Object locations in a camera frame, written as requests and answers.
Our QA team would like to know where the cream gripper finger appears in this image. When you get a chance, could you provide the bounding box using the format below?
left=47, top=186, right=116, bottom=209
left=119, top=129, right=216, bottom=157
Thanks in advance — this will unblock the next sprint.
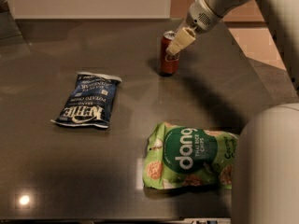
left=176, top=20, right=187, bottom=32
left=166, top=27, right=196, bottom=56

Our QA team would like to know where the red coke can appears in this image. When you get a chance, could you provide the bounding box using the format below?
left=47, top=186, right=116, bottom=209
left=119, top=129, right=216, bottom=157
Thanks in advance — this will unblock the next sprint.
left=159, top=31, right=179, bottom=76

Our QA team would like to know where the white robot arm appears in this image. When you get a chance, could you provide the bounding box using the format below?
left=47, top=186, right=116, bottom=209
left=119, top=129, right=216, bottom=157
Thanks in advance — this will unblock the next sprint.
left=166, top=0, right=299, bottom=224

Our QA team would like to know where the blue Kettle chip bag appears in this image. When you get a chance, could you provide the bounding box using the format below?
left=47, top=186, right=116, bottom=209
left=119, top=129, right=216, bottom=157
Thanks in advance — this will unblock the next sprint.
left=52, top=72, right=121, bottom=129

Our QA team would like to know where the green Dang chip bag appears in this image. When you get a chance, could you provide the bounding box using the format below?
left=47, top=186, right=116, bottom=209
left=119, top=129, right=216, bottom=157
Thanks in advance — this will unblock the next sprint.
left=143, top=122, right=238, bottom=189

